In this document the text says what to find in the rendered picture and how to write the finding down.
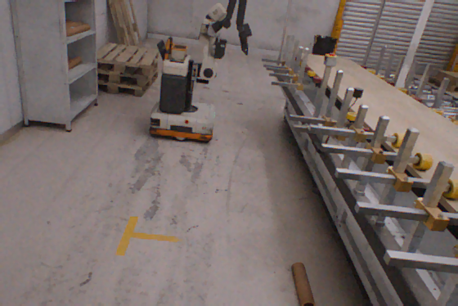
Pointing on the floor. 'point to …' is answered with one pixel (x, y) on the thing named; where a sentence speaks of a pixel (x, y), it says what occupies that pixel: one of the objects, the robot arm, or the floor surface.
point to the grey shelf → (46, 76)
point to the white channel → (414, 43)
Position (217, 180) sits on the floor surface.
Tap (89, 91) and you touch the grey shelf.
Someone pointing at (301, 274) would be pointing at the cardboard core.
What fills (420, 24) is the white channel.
